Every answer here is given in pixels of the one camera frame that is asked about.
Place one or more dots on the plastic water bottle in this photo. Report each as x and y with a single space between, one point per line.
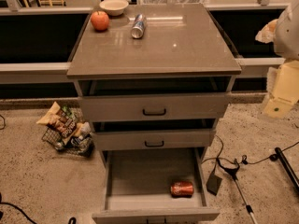
78 144

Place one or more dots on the grey open bottom drawer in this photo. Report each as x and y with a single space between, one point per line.
137 188

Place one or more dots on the black grabber stick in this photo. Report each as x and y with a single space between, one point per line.
232 173

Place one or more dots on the brown chip bag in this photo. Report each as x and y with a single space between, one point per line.
57 120

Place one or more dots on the black power adapter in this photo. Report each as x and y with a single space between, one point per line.
213 183

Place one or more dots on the red apple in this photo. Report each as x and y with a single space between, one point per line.
100 20

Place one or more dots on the red coke can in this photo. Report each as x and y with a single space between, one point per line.
182 189

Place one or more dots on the grey middle drawer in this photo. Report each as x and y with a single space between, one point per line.
153 139

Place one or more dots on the grey top drawer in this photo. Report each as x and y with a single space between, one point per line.
153 107

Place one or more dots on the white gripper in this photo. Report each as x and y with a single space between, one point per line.
288 36

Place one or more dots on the grey drawer cabinet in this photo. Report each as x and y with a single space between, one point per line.
180 52

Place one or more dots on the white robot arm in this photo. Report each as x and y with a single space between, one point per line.
286 39

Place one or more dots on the black wire basket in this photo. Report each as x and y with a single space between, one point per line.
50 136

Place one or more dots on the white bowl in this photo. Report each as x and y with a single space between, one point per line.
114 7

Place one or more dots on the blue silver soda can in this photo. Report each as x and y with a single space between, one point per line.
139 26

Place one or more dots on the black pole on floor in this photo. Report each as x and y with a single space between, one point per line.
279 156

